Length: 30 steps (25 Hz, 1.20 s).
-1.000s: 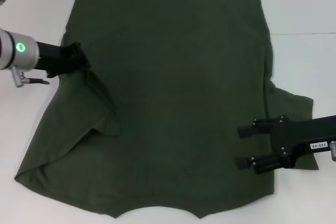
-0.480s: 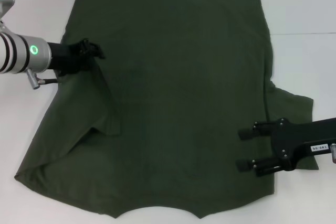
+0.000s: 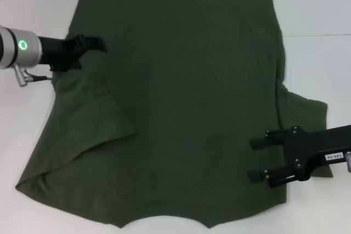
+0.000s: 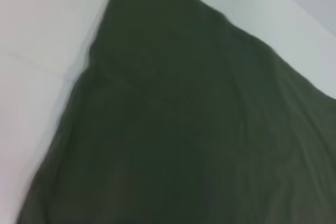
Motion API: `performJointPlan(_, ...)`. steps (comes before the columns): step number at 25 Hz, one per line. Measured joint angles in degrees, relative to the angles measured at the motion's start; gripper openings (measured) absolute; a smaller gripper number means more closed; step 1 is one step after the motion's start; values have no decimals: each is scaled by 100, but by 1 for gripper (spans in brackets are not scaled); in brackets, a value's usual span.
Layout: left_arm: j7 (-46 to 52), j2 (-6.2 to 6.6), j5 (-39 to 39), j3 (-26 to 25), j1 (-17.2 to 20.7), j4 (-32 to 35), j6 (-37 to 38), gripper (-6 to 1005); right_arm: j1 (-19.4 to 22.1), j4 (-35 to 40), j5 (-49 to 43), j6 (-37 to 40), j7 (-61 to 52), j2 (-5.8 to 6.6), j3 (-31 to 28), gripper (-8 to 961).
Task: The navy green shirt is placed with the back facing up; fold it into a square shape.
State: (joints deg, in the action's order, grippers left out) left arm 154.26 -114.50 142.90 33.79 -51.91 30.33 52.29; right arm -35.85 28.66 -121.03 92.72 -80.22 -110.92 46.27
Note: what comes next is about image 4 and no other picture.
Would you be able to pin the dark green t-shirt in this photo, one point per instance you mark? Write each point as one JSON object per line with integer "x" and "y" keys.
{"x": 170, "y": 116}

